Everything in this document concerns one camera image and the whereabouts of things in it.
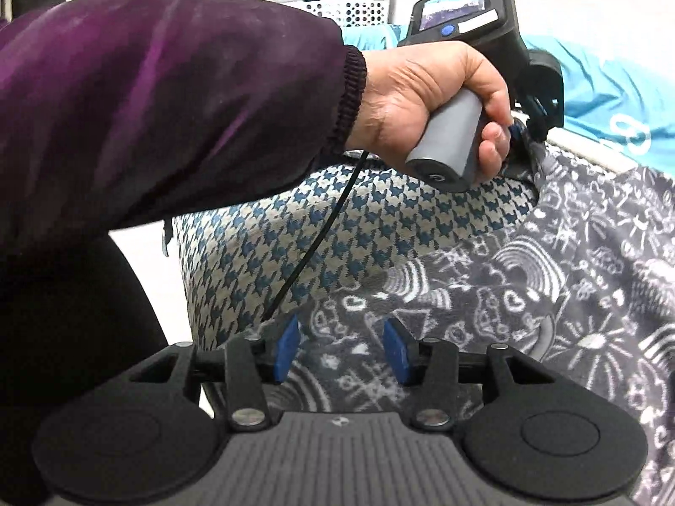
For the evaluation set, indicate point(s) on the white perforated plastic basket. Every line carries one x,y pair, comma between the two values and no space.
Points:
358,8

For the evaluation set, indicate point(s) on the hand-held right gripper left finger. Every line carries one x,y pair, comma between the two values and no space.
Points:
285,350

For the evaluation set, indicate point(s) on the person's black pants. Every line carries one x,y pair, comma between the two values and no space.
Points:
79,327

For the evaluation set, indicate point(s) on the person's left hand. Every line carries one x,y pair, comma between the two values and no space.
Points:
416,89

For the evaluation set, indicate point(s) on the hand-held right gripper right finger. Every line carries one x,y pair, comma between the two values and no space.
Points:
395,350

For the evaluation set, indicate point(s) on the grey doodle print fleece garment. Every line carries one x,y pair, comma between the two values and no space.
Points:
527,284

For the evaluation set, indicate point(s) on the person's left forearm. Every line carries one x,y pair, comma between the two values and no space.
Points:
158,105

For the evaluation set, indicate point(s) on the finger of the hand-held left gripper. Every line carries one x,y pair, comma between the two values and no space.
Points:
530,142

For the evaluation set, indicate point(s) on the blue airplane-print garment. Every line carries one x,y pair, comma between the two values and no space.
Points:
606,95

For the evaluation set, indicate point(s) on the beige dotted mat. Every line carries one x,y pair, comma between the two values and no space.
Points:
585,153

